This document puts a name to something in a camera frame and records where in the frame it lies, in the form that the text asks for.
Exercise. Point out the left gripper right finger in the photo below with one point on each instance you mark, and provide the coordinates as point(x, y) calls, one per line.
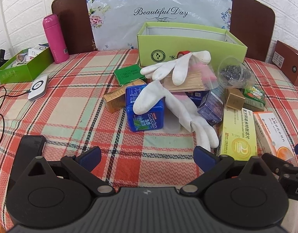
point(214, 169)

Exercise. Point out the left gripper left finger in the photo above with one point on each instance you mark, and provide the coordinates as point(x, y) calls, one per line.
point(79, 169)

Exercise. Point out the white orange medicine box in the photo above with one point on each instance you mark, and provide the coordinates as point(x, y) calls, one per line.
point(272, 136)

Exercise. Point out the yellow medicine box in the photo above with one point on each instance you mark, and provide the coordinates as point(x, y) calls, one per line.
point(237, 135)

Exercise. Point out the purple blue tall box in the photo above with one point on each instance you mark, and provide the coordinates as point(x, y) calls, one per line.
point(212, 106)

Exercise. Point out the white glove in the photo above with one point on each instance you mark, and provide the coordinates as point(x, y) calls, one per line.
point(177, 67)
point(182, 107)

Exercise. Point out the green colourful small box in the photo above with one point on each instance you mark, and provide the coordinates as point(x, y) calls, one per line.
point(254, 98)

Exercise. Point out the small gold box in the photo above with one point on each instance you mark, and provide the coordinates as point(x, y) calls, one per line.
point(234, 99)

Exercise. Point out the gold cardboard box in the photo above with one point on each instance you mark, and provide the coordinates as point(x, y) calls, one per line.
point(115, 100)

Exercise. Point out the blue mentos tin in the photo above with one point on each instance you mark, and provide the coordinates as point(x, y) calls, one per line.
point(151, 120)

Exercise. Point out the toothpick bag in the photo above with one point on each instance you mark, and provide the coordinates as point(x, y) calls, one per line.
point(200, 77)

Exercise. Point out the clear plastic cup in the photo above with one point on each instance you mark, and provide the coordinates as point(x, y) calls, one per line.
point(224, 83)

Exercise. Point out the steel wool scrubber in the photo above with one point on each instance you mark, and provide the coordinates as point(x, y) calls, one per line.
point(236, 74)

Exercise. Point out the dark green box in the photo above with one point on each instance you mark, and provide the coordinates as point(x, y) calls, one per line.
point(128, 74)

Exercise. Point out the red tape roll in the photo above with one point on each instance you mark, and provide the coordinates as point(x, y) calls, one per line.
point(182, 53)

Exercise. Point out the dark blue box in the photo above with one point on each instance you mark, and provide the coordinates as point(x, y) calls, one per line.
point(197, 96)

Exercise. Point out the pink cloth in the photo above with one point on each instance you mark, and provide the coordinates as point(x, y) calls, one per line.
point(198, 77)

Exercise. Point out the plaid bed sheet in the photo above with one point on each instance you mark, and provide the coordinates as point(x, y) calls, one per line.
point(73, 118)

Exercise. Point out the brown cardboard box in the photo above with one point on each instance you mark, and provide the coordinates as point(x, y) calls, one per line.
point(285, 58)

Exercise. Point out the white round charger device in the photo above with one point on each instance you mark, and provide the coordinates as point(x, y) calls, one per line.
point(38, 88)

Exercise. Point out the pink thermos bottle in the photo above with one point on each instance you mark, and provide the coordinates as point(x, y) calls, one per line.
point(55, 38)

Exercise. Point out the small green open box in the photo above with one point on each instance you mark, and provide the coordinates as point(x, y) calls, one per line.
point(28, 71)

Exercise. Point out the light green cardboard box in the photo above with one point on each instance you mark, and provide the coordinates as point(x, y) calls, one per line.
point(161, 42)

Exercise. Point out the brown wooden headboard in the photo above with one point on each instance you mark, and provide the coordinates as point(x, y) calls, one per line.
point(251, 22)

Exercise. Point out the floral plastic pillow bag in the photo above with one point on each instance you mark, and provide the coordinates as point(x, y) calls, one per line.
point(115, 23)

